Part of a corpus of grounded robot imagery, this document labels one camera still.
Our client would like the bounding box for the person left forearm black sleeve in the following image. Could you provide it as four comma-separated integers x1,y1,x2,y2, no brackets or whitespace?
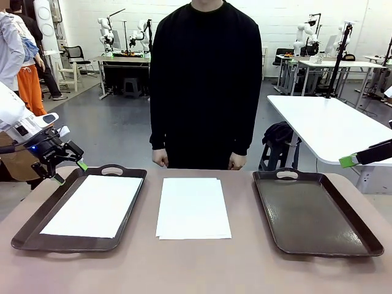
234,97,263,157

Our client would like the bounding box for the brown plastic tray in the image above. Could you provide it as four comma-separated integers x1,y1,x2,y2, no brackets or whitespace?
11,164,148,254
252,167,385,258

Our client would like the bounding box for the background robot desk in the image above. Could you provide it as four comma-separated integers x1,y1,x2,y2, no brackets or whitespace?
98,55,153,100

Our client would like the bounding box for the black mesh chair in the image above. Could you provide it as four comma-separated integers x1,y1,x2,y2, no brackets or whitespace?
62,45,97,78

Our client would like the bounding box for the black step stool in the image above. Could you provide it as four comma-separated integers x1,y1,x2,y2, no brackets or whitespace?
258,139,303,172

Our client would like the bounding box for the white backed monitor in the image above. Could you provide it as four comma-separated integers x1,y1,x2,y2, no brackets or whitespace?
324,34,338,56

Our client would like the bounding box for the person right hand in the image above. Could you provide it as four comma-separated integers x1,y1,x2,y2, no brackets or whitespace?
151,148,170,168

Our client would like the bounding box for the person left hand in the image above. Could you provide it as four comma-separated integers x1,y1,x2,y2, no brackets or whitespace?
228,151,247,171

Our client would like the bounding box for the figure in pale shirt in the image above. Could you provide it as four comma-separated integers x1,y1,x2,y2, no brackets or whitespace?
0,10,26,91

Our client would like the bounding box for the person in black sweater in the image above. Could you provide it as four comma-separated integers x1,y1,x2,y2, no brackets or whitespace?
149,0,263,171

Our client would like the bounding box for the black bag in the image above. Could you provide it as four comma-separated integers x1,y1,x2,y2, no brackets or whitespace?
262,121,296,145

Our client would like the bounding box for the black office chair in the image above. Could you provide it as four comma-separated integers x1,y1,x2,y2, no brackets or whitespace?
272,48,295,92

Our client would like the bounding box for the large white table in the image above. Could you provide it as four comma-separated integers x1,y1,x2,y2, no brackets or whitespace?
266,94,392,194

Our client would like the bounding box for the thin black lamp stand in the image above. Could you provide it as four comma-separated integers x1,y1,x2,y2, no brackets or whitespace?
108,8,130,53

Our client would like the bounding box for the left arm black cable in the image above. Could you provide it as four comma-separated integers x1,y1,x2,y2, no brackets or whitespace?
0,134,62,155

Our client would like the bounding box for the small white background table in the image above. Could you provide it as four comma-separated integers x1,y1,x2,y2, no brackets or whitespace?
274,54,300,96

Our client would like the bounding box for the tan brown apron cloth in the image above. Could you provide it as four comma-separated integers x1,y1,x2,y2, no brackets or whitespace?
0,131,44,182

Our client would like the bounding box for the white wooden chair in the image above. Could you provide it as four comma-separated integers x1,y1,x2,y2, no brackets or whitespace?
57,69,85,94

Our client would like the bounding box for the long white background table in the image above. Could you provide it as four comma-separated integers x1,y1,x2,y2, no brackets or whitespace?
297,59,387,110

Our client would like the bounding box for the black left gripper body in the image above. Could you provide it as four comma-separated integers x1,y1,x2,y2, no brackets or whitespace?
28,127,75,170

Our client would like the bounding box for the person right forearm black sleeve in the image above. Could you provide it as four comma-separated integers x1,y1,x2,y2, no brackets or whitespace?
149,91,173,151

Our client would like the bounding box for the black camera boom stand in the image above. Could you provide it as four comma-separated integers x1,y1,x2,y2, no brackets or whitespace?
307,12,323,43

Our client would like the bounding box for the black tripod pole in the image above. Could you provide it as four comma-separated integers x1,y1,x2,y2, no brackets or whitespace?
325,23,353,99

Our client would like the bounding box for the small dark stool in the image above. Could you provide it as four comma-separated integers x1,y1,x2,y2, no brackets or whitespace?
122,77,142,99

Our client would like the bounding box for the tall white tower unit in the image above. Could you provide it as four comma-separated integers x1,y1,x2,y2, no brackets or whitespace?
33,0,64,92

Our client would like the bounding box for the man in black jacket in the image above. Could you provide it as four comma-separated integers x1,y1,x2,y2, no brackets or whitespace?
17,12,68,102

